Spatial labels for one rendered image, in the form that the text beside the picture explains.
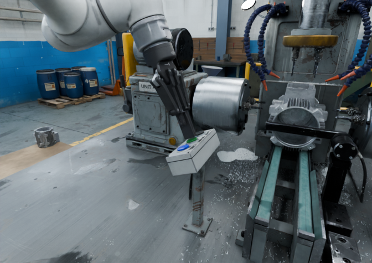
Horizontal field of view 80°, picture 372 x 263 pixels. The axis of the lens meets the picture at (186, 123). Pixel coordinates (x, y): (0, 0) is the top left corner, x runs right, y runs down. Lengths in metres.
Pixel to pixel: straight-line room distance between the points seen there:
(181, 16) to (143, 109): 6.03
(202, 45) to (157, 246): 5.98
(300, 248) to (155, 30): 0.57
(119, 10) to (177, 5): 6.50
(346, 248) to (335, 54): 0.78
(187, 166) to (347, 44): 0.89
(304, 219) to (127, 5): 0.63
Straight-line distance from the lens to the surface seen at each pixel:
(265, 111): 1.10
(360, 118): 0.95
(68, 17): 0.56
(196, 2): 6.81
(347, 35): 1.19
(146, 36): 0.54
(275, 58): 1.19
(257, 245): 0.63
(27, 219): 0.89
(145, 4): 0.55
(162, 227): 0.72
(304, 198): 0.70
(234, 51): 6.11
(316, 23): 0.95
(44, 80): 5.66
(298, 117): 1.09
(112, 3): 0.57
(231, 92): 0.91
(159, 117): 1.01
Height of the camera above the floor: 1.31
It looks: 20 degrees down
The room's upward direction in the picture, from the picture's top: straight up
